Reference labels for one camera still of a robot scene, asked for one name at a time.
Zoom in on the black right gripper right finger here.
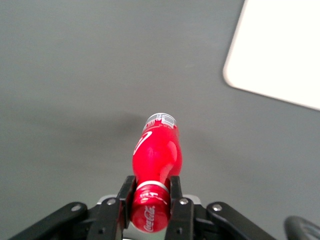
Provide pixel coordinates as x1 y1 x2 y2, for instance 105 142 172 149
164 175 276 240

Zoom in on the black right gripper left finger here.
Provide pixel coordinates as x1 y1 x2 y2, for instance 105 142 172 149
7 175 138 240

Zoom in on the red coke bottle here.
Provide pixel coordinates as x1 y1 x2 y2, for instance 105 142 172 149
129 112 185 234

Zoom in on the beige plastic tray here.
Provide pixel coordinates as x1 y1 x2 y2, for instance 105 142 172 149
222 0 320 112

